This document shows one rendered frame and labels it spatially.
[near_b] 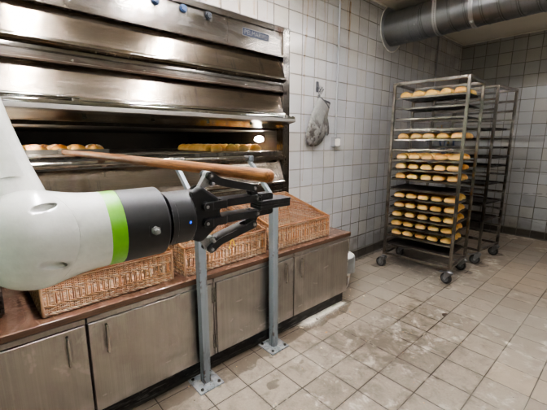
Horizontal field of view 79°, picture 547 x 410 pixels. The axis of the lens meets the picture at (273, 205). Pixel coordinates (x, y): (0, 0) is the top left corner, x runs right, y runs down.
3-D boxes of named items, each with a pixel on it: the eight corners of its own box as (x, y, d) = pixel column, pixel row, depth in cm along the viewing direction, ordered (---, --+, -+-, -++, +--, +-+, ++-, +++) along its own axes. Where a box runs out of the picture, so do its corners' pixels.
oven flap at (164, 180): (4, 213, 156) (-3, 173, 157) (282, 182, 273) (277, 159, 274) (4, 212, 153) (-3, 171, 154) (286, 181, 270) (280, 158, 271)
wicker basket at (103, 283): (22, 282, 162) (13, 227, 157) (137, 255, 200) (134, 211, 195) (40, 320, 127) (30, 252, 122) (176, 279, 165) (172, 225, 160)
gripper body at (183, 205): (147, 185, 48) (204, 181, 54) (150, 242, 50) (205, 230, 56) (170, 193, 42) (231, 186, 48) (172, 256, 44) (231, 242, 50)
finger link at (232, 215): (204, 219, 49) (204, 228, 49) (263, 210, 56) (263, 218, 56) (191, 213, 51) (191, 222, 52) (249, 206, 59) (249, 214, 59)
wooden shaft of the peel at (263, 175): (276, 182, 73) (276, 168, 72) (266, 184, 71) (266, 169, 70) (67, 154, 193) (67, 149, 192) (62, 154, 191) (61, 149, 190)
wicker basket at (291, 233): (229, 235, 243) (228, 198, 237) (285, 223, 279) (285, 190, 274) (273, 251, 207) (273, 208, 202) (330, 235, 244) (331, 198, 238)
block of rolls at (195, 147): (176, 150, 287) (175, 143, 286) (222, 149, 318) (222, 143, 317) (213, 151, 243) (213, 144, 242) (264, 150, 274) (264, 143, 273)
